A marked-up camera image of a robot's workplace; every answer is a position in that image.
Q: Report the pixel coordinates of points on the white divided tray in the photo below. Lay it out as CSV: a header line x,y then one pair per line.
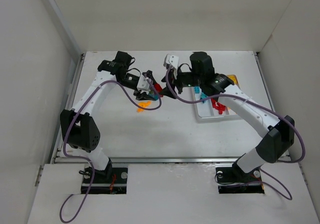
x,y
211,110

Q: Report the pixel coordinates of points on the orange half round brick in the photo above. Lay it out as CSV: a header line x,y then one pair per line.
x,y
145,104

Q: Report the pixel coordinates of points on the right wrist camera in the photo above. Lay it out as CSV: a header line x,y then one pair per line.
x,y
171,60

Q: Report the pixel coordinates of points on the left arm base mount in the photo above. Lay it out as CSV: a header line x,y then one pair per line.
x,y
116,184

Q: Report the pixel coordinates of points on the teal and red square brick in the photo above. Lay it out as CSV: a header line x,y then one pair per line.
x,y
197,90

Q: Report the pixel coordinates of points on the teal long brick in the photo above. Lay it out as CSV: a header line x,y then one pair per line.
x,y
153,96

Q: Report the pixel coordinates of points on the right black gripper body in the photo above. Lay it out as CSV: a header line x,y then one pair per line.
x,y
176,81

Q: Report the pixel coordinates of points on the aluminium frame rail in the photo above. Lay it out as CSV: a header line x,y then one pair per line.
x,y
128,160

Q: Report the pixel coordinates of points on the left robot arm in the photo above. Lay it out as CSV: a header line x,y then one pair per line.
x,y
78,127

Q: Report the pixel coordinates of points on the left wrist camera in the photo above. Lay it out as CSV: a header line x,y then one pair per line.
x,y
143,84

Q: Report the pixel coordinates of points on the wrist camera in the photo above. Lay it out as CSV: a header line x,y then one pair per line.
x,y
143,84
171,60

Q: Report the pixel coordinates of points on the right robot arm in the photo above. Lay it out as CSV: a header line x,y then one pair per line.
x,y
277,133

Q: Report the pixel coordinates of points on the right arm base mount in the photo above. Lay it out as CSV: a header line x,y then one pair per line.
x,y
231,182

